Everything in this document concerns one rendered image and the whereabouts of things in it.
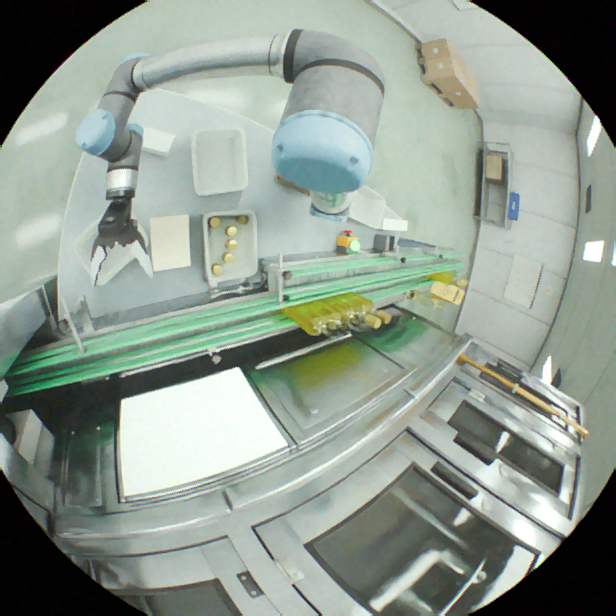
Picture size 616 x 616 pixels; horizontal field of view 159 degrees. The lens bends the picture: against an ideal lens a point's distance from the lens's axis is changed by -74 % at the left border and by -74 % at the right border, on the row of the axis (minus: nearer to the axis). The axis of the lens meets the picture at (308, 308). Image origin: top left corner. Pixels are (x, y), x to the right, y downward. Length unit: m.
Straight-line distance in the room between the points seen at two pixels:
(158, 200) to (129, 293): 0.32
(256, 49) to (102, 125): 0.25
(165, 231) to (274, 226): 0.41
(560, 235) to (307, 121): 6.24
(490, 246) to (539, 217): 1.62
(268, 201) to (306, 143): 0.65
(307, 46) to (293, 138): 0.15
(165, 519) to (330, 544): 0.32
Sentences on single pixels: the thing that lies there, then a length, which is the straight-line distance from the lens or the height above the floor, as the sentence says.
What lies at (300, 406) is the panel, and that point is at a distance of 0.60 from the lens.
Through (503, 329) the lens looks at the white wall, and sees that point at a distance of 6.61.
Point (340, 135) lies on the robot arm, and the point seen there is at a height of 1.37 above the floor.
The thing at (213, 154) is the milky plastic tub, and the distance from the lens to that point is 0.82.
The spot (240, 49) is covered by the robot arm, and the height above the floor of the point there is 1.26.
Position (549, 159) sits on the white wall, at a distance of 6.73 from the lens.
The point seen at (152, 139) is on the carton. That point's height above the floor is 0.81.
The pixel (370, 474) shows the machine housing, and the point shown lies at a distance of 0.56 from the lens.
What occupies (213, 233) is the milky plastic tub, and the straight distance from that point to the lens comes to 0.78.
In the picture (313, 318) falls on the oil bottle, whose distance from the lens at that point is 0.66.
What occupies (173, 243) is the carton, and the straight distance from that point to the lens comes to 0.72.
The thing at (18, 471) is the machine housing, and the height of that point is 1.29.
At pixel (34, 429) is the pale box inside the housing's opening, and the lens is 0.94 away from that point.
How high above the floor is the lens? 1.54
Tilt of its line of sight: 48 degrees down
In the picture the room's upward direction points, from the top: 124 degrees clockwise
